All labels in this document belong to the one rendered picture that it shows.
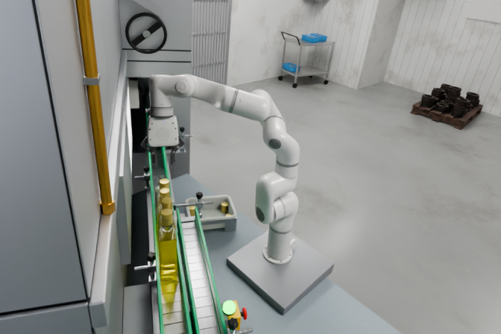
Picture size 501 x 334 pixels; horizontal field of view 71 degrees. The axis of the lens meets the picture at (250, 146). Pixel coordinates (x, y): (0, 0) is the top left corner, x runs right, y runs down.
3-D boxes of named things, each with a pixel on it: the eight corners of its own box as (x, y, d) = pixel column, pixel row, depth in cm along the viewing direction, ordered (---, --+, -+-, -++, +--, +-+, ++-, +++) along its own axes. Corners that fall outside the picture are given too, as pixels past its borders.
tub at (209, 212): (184, 212, 174) (184, 197, 170) (228, 207, 180) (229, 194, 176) (188, 236, 159) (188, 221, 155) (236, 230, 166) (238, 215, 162)
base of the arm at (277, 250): (282, 235, 159) (285, 208, 151) (303, 251, 151) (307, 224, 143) (256, 251, 150) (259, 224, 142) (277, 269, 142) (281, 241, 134)
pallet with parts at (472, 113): (483, 114, 585) (493, 89, 565) (461, 130, 509) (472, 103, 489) (435, 98, 633) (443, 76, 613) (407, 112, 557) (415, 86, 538)
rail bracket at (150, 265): (136, 280, 121) (133, 252, 114) (156, 277, 123) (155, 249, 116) (136, 290, 117) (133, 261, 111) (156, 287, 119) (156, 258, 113)
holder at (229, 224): (173, 214, 172) (173, 201, 169) (227, 208, 180) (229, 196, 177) (177, 238, 158) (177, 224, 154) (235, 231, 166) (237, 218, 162)
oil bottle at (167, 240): (159, 270, 125) (157, 223, 115) (175, 268, 127) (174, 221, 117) (160, 282, 120) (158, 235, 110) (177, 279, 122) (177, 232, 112)
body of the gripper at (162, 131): (145, 113, 112) (147, 147, 115) (178, 113, 115) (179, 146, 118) (145, 110, 119) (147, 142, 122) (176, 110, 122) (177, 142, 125)
